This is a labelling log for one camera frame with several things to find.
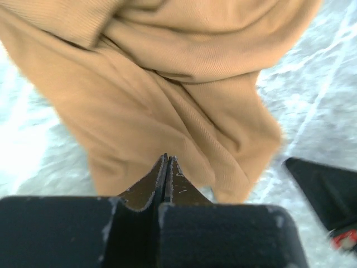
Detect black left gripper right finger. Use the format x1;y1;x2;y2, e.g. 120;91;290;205
164;157;213;206

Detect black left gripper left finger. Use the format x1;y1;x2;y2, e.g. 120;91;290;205
118;154;168;211

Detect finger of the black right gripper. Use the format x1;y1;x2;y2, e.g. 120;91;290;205
283;157;356;231

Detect orange garment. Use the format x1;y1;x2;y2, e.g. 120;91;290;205
1;1;321;204

